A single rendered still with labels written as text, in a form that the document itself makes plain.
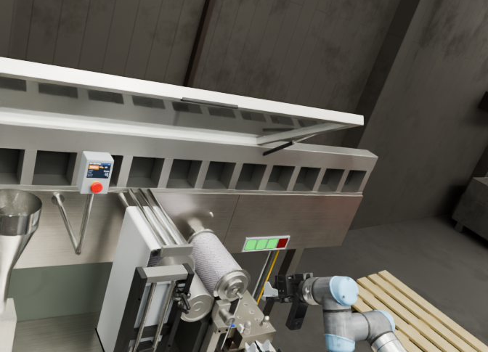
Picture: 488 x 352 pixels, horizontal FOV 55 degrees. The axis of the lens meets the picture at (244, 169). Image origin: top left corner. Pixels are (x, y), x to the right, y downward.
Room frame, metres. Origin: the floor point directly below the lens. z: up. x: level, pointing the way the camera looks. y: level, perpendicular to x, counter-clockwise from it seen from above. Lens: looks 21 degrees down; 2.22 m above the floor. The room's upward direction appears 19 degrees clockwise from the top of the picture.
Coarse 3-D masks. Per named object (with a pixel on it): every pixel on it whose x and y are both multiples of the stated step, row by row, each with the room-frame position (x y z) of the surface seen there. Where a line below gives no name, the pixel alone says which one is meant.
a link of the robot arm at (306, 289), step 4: (308, 280) 1.16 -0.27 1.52; (312, 280) 1.15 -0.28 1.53; (304, 284) 1.15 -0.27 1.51; (308, 284) 1.14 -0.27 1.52; (304, 288) 1.14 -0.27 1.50; (308, 288) 1.13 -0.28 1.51; (304, 292) 1.13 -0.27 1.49; (308, 292) 1.12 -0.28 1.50; (304, 296) 1.13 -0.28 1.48; (308, 296) 1.12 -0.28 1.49; (308, 300) 1.13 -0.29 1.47; (312, 300) 1.12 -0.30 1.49; (312, 304) 1.13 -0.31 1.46; (316, 304) 1.12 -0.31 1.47
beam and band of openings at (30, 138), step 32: (0, 128) 1.21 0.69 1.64; (32, 128) 1.26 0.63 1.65; (64, 128) 1.31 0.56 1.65; (0, 160) 1.28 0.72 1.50; (32, 160) 1.27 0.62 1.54; (64, 160) 1.39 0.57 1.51; (128, 160) 1.45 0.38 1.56; (160, 160) 1.55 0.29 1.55; (192, 160) 1.68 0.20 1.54; (224, 160) 1.68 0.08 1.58; (256, 160) 1.77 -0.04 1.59; (288, 160) 1.87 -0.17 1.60; (320, 160) 1.98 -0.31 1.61; (352, 160) 2.10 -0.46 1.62; (224, 192) 1.71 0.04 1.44; (256, 192) 1.81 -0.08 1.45; (288, 192) 1.91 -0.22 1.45; (320, 192) 2.03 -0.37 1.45; (352, 192) 2.16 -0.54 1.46
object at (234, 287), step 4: (236, 280) 1.39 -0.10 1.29; (240, 280) 1.40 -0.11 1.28; (228, 284) 1.37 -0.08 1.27; (232, 284) 1.37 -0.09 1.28; (236, 284) 1.38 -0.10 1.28; (240, 284) 1.39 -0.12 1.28; (228, 288) 1.36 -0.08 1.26; (232, 288) 1.38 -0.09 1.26; (236, 288) 1.39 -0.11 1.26; (240, 288) 1.40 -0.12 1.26; (224, 292) 1.37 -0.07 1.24; (228, 292) 1.37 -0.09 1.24; (232, 292) 1.39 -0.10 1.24; (236, 292) 1.39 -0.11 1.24; (240, 292) 1.40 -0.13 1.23; (228, 296) 1.37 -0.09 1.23; (232, 296) 1.38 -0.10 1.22; (236, 296) 1.39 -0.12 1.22
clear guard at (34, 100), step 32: (0, 96) 1.03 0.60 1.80; (32, 96) 1.04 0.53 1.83; (64, 96) 1.05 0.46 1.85; (96, 96) 1.06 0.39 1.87; (128, 96) 1.07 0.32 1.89; (160, 128) 1.48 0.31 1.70; (192, 128) 1.49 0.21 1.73; (224, 128) 1.51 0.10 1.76; (256, 128) 1.53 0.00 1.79; (288, 128) 1.54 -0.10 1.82
